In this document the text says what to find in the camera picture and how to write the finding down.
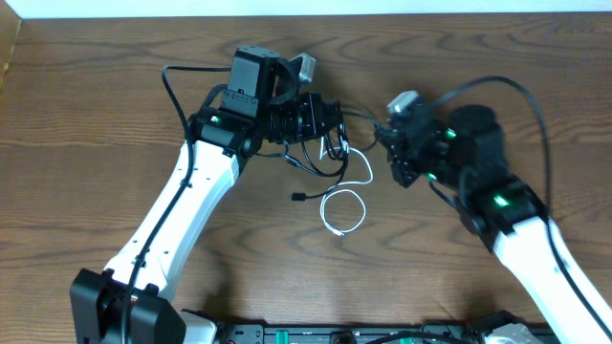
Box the white USB cable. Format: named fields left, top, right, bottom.
left=318, top=136, right=375, bottom=238

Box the black USB cable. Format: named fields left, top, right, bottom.
left=267, top=99, right=388, bottom=203

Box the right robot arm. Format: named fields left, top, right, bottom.
left=377, top=103, right=611, bottom=343

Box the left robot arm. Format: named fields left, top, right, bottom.
left=70, top=45, right=343, bottom=343

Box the cardboard box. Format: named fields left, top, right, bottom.
left=0, top=0, right=22, bottom=86

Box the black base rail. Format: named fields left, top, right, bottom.
left=213, top=322, right=485, bottom=344

